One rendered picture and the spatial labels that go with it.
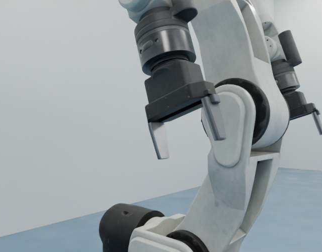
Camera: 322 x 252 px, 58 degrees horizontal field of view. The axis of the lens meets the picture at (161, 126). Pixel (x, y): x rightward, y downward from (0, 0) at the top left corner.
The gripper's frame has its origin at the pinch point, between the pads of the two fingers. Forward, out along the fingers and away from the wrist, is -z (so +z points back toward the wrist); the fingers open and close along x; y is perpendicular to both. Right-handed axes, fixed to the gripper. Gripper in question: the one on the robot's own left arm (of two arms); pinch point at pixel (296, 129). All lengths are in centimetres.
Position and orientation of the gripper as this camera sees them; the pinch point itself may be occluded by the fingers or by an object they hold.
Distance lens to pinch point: 86.2
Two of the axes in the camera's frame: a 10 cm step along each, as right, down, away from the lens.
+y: 6.2, 0.0, 7.8
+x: 7.4, -3.1, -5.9
